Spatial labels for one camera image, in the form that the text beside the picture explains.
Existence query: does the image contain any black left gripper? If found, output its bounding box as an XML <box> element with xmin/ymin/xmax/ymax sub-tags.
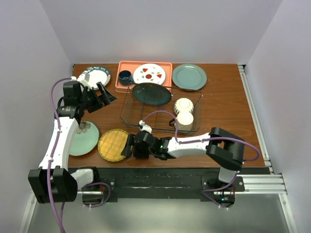
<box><xmin>78</xmin><ymin>82</ymin><xmax>116</xmax><ymax>114</ymax></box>

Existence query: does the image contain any yellow woven round coaster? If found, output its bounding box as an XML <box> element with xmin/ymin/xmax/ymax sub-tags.
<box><xmin>98</xmin><ymin>129</ymin><xmax>128</xmax><ymax>162</ymax></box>

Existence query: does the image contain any dark teal speckled plate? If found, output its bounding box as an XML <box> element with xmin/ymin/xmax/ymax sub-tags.
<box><xmin>132</xmin><ymin>83</ymin><xmax>172</xmax><ymax>106</ymax></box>

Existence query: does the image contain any mint green flower plate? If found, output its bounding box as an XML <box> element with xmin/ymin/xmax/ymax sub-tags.
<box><xmin>69</xmin><ymin>121</ymin><xmax>100</xmax><ymax>156</ymax></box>

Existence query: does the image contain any black wire dish rack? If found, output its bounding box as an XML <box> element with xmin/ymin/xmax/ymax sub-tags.
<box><xmin>120</xmin><ymin>84</ymin><xmax>203</xmax><ymax>135</ymax></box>

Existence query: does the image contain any cream white mug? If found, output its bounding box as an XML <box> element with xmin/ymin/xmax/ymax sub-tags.
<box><xmin>169</xmin><ymin>111</ymin><xmax>194</xmax><ymax>131</ymax></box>

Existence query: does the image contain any white bowl blue striped outside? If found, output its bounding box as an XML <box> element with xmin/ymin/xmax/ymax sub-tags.
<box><xmin>173</xmin><ymin>98</ymin><xmax>194</xmax><ymax>114</ymax></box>

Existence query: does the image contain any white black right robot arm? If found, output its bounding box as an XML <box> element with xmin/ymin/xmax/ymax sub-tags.
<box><xmin>121</xmin><ymin>127</ymin><xmax>245</xmax><ymax>191</ymax></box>

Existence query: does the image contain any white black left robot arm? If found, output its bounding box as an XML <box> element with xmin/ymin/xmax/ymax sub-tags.
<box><xmin>28</xmin><ymin>79</ymin><xmax>116</xmax><ymax>203</ymax></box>

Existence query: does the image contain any white plate dark patterned rim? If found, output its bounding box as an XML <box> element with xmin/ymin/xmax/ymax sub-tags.
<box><xmin>82</xmin><ymin>66</ymin><xmax>111</xmax><ymax>90</ymax></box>

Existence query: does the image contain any dark blue mug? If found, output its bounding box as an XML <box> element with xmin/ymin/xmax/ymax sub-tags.
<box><xmin>118</xmin><ymin>70</ymin><xmax>135</xmax><ymax>86</ymax></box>

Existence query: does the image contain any salmon pink plastic tray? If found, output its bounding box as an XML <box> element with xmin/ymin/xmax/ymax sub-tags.
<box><xmin>115</xmin><ymin>61</ymin><xmax>173</xmax><ymax>93</ymax></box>

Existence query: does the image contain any white watermelon pattern plate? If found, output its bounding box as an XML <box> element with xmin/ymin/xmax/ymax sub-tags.
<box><xmin>132</xmin><ymin>63</ymin><xmax>166</xmax><ymax>85</ymax></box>

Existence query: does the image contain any grey green round plate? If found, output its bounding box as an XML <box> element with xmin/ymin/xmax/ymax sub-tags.
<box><xmin>172</xmin><ymin>64</ymin><xmax>207</xmax><ymax>90</ymax></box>

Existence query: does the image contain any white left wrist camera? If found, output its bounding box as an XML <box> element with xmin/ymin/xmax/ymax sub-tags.
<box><xmin>71</xmin><ymin>72</ymin><xmax>91</xmax><ymax>88</ymax></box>

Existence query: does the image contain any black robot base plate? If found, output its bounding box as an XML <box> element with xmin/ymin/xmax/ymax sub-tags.
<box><xmin>98</xmin><ymin>167</ymin><xmax>222</xmax><ymax>202</ymax></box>

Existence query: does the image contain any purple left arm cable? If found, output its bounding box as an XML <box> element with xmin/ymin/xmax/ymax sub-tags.
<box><xmin>47</xmin><ymin>77</ymin><xmax>112</xmax><ymax>233</ymax></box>

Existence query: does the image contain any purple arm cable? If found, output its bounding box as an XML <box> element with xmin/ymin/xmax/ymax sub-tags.
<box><xmin>139</xmin><ymin>110</ymin><xmax>261</xmax><ymax>211</ymax></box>
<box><xmin>47</xmin><ymin>77</ymin><xmax>112</xmax><ymax>233</ymax></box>

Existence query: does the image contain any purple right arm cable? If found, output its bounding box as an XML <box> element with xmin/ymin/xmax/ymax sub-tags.
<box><xmin>139</xmin><ymin>110</ymin><xmax>261</xmax><ymax>211</ymax></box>

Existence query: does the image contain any aluminium frame rail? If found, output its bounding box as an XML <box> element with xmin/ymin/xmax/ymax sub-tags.
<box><xmin>29</xmin><ymin>64</ymin><xmax>294</xmax><ymax>233</ymax></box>

